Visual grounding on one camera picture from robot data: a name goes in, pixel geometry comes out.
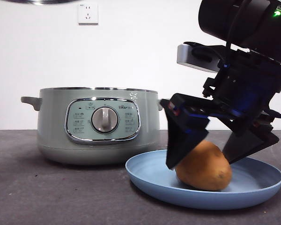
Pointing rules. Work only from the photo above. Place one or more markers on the blue round plate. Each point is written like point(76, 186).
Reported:
point(150, 173)

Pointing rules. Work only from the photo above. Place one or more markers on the white wall socket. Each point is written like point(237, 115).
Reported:
point(87, 14)

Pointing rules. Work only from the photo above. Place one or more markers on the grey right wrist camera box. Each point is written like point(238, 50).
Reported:
point(185, 56)

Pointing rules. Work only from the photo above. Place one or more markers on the pale green electric steamer pot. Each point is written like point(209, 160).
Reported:
point(51, 131)

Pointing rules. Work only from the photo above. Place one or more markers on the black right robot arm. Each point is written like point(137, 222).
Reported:
point(248, 21)

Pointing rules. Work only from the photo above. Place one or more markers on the glass lid with green knob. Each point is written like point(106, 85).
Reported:
point(42, 1)

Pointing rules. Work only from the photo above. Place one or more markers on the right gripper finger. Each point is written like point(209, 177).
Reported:
point(250, 143)
point(182, 140)

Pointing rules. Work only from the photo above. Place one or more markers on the brown potato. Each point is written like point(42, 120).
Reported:
point(206, 168)

